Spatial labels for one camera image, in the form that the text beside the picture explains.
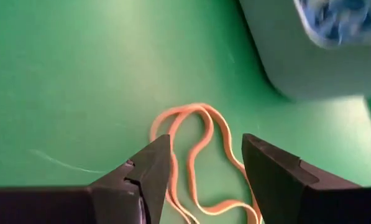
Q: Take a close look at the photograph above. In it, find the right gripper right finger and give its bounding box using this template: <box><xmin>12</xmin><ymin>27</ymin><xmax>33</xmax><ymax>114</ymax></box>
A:
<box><xmin>242</xmin><ymin>133</ymin><xmax>362</xmax><ymax>224</ymax></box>

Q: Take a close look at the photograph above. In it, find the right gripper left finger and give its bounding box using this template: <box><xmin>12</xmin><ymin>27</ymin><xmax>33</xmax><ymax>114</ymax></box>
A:
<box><xmin>88</xmin><ymin>134</ymin><xmax>171</xmax><ymax>224</ymax></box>

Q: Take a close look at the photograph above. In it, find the tan rubber band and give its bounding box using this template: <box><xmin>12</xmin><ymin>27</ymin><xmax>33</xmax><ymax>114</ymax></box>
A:
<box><xmin>149</xmin><ymin>102</ymin><xmax>263</xmax><ymax>224</ymax></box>
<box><xmin>165</xmin><ymin>107</ymin><xmax>260</xmax><ymax>224</ymax></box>

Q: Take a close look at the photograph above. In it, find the teal plastic basket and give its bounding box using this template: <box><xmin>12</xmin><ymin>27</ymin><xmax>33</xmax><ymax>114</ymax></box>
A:
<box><xmin>239</xmin><ymin>0</ymin><xmax>371</xmax><ymax>102</ymax></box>

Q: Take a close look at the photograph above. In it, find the green table mat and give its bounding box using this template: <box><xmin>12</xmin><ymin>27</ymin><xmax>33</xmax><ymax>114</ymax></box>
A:
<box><xmin>0</xmin><ymin>0</ymin><xmax>371</xmax><ymax>224</ymax></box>

